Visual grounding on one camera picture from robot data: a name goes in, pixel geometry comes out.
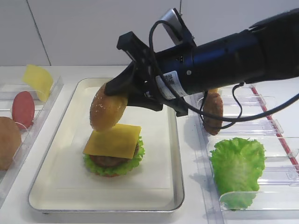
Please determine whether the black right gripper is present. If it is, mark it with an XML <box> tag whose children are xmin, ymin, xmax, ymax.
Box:
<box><xmin>104</xmin><ymin>32</ymin><xmax>191</xmax><ymax>117</ymax></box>

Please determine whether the sesame top bun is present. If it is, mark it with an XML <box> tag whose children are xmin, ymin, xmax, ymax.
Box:
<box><xmin>90</xmin><ymin>83</ymin><xmax>128</xmax><ymax>132</ymax></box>

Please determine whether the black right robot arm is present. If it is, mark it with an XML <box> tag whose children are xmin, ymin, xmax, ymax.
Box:
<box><xmin>105</xmin><ymin>8</ymin><xmax>299</xmax><ymax>117</ymax></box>

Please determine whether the orange cheese slice on burger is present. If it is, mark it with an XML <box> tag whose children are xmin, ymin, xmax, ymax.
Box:
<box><xmin>83</xmin><ymin>124</ymin><xmax>142</xmax><ymax>159</ymax></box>

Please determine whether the brown meat patty in rack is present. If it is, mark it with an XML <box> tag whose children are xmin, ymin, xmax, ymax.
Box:
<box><xmin>202</xmin><ymin>88</ymin><xmax>223</xmax><ymax>136</ymax></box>

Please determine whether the yellow cheese slice in rack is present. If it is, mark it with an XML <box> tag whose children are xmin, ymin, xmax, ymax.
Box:
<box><xmin>22</xmin><ymin>64</ymin><xmax>53</xmax><ymax>102</ymax></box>

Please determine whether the brown meat patty on burger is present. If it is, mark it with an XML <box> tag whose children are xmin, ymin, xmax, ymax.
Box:
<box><xmin>86</xmin><ymin>155</ymin><xmax>133</xmax><ymax>168</ymax></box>

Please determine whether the green lettuce under burger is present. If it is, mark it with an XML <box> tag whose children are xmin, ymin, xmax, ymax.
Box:
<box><xmin>83</xmin><ymin>136</ymin><xmax>145</xmax><ymax>175</ymax></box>

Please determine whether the red tomato slice in rack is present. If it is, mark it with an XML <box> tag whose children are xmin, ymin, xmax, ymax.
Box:
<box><xmin>12</xmin><ymin>91</ymin><xmax>35</xmax><ymax>130</ymax></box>

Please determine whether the green lettuce leaf in rack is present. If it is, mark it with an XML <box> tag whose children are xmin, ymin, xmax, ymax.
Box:
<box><xmin>210</xmin><ymin>137</ymin><xmax>265</xmax><ymax>210</ymax></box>

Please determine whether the white tray liner paper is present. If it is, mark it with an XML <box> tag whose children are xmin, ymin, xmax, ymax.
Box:
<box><xmin>57</xmin><ymin>87</ymin><xmax>172</xmax><ymax>189</ymax></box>

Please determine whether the bottom bun of burger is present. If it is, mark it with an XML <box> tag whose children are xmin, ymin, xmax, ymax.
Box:
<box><xmin>95</xmin><ymin>173</ymin><xmax>124</xmax><ymax>178</ymax></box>

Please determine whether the clear acrylic left rack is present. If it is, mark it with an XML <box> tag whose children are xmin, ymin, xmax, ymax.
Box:
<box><xmin>0</xmin><ymin>75</ymin><xmax>64</xmax><ymax>203</ymax></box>

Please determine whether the clear acrylic rack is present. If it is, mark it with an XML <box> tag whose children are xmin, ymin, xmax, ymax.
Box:
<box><xmin>0</xmin><ymin>75</ymin><xmax>64</xmax><ymax>203</ymax></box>
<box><xmin>186</xmin><ymin>84</ymin><xmax>299</xmax><ymax>224</ymax></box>

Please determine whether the cream metal serving tray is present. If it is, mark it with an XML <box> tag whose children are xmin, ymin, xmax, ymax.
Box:
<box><xmin>28</xmin><ymin>78</ymin><xmax>185</xmax><ymax>213</ymax></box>

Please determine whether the brown bun half left rack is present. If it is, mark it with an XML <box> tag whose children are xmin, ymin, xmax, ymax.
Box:
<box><xmin>0</xmin><ymin>117</ymin><xmax>21</xmax><ymax>170</ymax></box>

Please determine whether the clear acrylic right rack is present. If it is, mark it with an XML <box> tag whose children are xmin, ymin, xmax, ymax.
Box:
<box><xmin>186</xmin><ymin>84</ymin><xmax>299</xmax><ymax>224</ymax></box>

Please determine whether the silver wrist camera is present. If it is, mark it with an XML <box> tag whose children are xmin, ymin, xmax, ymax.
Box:
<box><xmin>160</xmin><ymin>8</ymin><xmax>196</xmax><ymax>47</ymax></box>

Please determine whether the black camera cable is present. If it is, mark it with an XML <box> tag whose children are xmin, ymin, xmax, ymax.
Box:
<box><xmin>148</xmin><ymin>20</ymin><xmax>299</xmax><ymax>129</ymax></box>

